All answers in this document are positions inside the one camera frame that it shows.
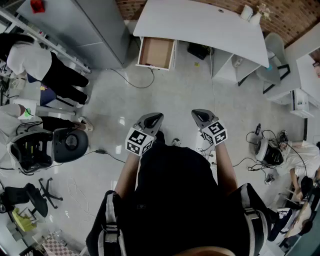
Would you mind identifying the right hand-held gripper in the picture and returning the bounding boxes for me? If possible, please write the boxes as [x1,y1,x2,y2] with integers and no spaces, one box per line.
[191,108,228,147]

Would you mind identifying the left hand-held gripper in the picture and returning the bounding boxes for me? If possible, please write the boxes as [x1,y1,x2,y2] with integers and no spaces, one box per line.
[125,112,165,157]

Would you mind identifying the white wooden drawer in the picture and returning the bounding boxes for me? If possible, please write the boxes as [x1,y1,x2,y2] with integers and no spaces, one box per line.
[135,36,177,71]

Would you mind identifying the person's left forearm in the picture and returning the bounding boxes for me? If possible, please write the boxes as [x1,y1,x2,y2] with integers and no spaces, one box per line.
[113,149,144,199]

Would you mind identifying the person's right forearm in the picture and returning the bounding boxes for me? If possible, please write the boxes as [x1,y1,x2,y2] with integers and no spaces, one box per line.
[214,141,239,197]

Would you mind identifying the person's black trousers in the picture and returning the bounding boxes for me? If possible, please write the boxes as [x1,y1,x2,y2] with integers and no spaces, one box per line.
[155,130,166,145]

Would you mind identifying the white under-desk shelf unit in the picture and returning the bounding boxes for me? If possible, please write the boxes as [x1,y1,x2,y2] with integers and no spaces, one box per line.
[211,47,261,84]

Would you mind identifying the black box under desk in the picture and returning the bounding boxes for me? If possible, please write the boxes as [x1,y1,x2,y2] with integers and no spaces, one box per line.
[187,41,210,61]

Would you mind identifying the white and black floor device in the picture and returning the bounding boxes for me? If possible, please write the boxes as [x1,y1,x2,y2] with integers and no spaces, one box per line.
[254,138,285,166]

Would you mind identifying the person's black shirt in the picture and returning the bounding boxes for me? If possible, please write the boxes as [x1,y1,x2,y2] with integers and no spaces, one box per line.
[86,141,273,256]

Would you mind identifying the white curved desk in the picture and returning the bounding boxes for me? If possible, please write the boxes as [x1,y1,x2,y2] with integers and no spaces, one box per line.
[132,0,270,69]

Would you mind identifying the grey chair black legs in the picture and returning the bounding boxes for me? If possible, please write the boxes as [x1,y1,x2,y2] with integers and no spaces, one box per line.
[254,32,291,95]

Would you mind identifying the white box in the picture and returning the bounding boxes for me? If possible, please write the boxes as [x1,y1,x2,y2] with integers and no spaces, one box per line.
[289,88,316,119]

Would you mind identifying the white side desk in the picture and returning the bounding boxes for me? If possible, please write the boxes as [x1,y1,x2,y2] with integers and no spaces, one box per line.
[263,24,320,101]

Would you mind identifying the grey metal cabinet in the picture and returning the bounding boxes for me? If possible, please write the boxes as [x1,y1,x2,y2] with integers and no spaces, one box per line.
[15,0,131,70]

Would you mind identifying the dried flowers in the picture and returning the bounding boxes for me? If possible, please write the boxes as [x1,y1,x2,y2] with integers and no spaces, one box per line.
[257,3,273,21]

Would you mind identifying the black and white head rig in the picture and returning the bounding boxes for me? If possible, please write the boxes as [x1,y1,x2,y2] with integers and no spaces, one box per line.
[9,131,55,175]

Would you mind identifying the white metal shelf rack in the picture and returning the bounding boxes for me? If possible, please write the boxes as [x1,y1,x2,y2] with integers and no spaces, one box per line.
[0,6,92,74]

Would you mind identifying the black office chair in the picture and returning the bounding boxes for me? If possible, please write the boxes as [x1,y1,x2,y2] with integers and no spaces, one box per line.
[0,176,64,219]

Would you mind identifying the checkered cloth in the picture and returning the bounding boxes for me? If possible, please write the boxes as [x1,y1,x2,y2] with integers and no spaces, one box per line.
[40,234,74,256]

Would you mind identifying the red object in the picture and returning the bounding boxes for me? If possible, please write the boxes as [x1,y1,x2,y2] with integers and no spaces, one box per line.
[29,0,46,14]

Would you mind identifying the yellow-green object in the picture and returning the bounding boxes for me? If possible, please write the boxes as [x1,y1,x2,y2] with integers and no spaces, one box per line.
[11,206,38,233]

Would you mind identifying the black floor cable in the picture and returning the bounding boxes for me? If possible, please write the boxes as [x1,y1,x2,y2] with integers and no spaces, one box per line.
[109,66,156,90]

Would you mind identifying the black adapter cable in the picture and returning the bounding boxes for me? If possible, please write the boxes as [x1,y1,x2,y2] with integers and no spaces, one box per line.
[82,149,126,165]

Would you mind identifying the white cord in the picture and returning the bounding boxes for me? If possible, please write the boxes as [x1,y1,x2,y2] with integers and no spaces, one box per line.
[66,176,96,224]

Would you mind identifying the grey shoulder strap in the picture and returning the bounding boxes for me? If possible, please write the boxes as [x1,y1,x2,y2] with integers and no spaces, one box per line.
[97,191,127,256]
[239,183,269,251]

